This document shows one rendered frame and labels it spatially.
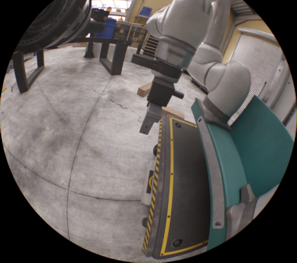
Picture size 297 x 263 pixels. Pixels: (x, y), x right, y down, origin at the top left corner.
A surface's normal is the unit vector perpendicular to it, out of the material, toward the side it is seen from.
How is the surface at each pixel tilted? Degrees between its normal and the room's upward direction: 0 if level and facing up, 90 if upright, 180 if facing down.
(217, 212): 90
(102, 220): 0
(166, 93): 90
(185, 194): 0
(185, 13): 91
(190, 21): 91
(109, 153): 0
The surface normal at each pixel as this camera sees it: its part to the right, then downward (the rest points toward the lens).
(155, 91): -0.14, 0.62
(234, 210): 0.18, -0.83
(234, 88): -0.62, 0.32
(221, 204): -0.94, -0.32
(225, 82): -0.89, -0.02
